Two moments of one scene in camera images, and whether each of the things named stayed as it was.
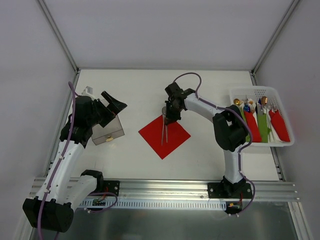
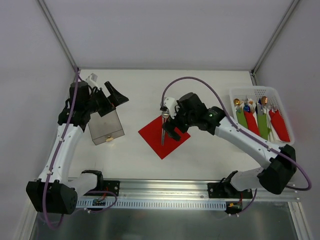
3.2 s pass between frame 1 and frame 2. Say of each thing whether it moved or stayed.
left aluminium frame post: stayed
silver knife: stayed
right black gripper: moved
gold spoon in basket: stayed
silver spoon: moved
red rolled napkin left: stayed
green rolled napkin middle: stayed
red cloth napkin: stayed
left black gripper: moved
